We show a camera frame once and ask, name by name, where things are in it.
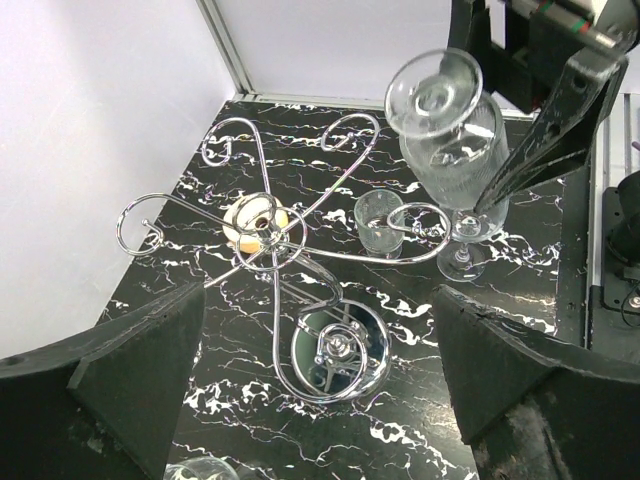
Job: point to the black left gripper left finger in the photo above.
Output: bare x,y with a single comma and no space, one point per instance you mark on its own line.
104,403

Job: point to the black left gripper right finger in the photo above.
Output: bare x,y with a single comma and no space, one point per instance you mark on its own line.
531,406

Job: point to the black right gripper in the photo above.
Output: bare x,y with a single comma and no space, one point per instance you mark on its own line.
540,62

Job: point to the ribbed glass goblet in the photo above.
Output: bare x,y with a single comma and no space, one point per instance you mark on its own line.
452,135

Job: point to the chrome wine glass rack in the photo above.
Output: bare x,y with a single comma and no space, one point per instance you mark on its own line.
343,344

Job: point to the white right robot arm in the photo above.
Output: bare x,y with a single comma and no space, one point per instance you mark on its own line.
615,315

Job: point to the clear smooth wine glass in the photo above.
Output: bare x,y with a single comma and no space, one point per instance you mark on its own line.
200,468

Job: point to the clear wine glass right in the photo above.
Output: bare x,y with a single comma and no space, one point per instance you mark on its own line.
462,260

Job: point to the patterned glass goblet right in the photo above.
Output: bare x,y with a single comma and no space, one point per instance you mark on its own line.
370,212

